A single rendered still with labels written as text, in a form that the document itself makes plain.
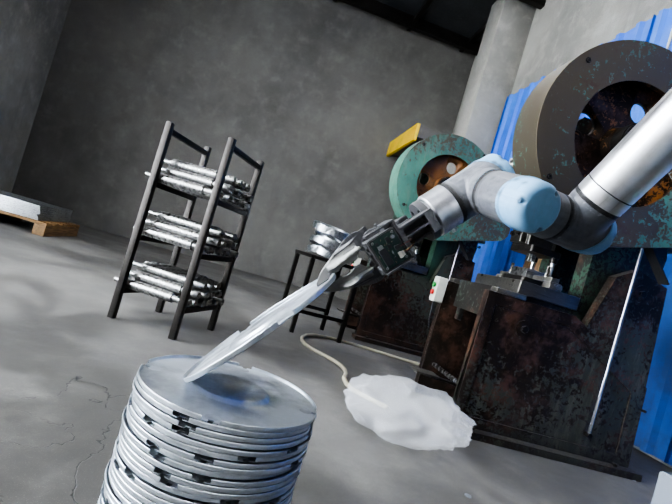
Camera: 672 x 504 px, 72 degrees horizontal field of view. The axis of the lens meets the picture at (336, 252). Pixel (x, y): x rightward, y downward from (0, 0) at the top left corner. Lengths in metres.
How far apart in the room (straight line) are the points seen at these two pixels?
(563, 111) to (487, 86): 4.18
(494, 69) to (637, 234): 4.38
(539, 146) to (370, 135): 5.45
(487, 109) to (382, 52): 2.25
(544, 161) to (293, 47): 5.86
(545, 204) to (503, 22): 5.91
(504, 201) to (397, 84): 6.94
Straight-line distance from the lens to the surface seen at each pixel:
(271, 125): 7.09
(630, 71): 2.27
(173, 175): 2.34
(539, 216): 0.69
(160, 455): 0.72
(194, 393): 0.75
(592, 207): 0.77
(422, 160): 3.60
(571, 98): 2.09
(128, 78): 7.46
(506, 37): 6.51
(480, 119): 6.06
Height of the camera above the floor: 0.56
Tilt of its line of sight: 1 degrees up
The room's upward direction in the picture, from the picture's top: 17 degrees clockwise
